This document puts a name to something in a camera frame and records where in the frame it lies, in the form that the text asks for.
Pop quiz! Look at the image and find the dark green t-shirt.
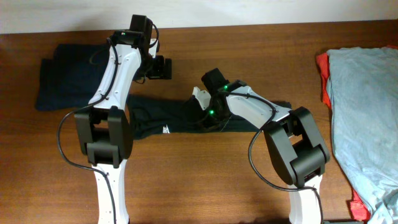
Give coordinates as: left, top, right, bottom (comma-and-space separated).
127, 93, 293, 140

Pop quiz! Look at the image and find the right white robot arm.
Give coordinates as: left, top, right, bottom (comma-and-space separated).
192, 80, 330, 223

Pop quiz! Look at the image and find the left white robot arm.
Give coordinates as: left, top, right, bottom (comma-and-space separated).
74, 30, 160, 223

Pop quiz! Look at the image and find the folded navy blue garment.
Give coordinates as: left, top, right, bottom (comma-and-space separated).
35, 44, 109, 111

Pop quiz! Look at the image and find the light blue t-shirt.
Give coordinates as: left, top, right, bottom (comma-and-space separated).
326, 47, 398, 224

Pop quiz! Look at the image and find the red garment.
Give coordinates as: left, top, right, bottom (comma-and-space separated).
316, 44, 398, 222

